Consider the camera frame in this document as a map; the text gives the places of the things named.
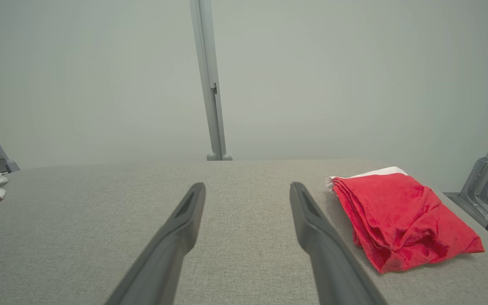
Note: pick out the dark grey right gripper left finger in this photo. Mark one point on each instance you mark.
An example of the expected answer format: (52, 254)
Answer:
(163, 254)

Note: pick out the red garment with white lining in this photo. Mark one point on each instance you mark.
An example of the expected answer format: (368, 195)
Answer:
(405, 220)

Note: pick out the grey metal bracket frame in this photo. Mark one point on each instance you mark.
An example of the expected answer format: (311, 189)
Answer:
(483, 173)

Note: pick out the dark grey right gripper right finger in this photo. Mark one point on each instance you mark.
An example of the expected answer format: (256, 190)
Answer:
(333, 262)

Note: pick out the grey vertical partition post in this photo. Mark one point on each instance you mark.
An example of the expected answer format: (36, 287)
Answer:
(206, 63)

